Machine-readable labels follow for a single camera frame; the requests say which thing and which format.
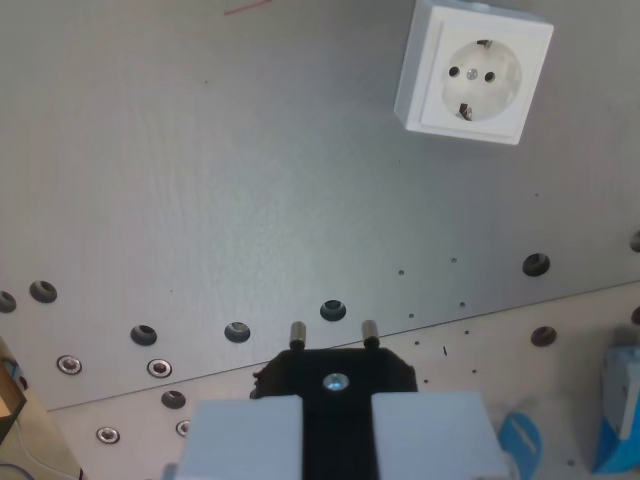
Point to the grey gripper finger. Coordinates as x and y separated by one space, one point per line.
245 440
430 440

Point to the blue curved plastic piece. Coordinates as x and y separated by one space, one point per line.
522 442

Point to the white wall socket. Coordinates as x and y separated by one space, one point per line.
475 75

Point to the blue and white box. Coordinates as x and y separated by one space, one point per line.
619 410

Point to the black two-pin power plug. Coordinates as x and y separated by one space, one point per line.
337 415

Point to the brown wooden box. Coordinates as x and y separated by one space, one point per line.
9 395

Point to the silver hex socket screw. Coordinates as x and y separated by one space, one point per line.
160 368
107 434
69 364
184 427

